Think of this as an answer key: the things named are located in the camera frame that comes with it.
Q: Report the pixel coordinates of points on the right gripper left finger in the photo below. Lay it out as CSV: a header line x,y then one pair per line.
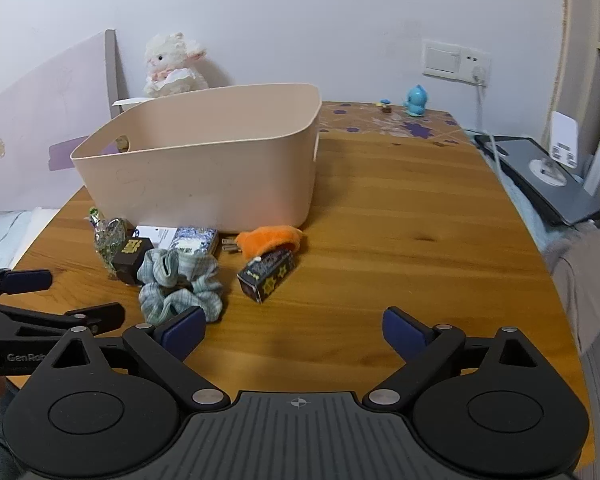
x,y
99,408

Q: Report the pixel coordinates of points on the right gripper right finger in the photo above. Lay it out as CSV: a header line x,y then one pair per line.
x,y
486,407

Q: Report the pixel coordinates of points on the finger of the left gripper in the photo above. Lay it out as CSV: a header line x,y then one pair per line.
x,y
20,282
21,323

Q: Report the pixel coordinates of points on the black gold-print small box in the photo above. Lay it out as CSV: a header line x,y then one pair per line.
x,y
129,258

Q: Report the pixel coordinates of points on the plaid fabric scrunchie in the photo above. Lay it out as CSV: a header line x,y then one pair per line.
x,y
174,281

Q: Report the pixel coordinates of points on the clear candy bag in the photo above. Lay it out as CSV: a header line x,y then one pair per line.
x,y
109,236

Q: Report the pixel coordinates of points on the blue white tissue pack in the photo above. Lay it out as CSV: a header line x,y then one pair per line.
x,y
195,240

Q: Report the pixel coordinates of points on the black box with yellow stars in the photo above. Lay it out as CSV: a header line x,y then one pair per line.
x,y
263,274

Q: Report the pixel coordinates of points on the orange plush toy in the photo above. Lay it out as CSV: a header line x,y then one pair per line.
x,y
267,238

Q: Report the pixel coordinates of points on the white blue card box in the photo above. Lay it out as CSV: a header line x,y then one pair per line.
x,y
159,236

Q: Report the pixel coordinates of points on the white bed sheet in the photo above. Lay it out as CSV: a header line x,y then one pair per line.
x,y
18,230

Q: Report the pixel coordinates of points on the pink bed headboard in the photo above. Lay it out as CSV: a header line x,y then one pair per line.
x,y
46,114

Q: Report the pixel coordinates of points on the grey cloth on chair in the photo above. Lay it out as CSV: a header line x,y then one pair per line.
x,y
573,261

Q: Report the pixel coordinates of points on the beige plastic storage basket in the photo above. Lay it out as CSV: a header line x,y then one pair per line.
x,y
231,158

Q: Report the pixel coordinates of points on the white paper tag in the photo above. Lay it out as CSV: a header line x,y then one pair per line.
x,y
126,104

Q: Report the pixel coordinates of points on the grey laptop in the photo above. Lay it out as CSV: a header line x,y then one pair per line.
x,y
553,192

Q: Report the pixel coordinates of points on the white plush lamb toy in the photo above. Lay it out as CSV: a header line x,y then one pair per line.
x,y
171,66

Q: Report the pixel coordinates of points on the white phone stand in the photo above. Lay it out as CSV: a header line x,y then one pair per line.
x,y
563,154

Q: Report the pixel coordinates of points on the floral table mat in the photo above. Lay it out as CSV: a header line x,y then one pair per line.
x,y
358,118

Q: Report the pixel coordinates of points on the blue bird figurine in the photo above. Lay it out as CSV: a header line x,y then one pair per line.
x,y
415,101

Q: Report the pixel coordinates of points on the tiny yellow blue figurine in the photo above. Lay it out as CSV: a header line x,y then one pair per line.
x,y
384,105

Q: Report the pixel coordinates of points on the white wall switch socket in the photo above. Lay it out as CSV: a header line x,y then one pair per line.
x,y
456,63

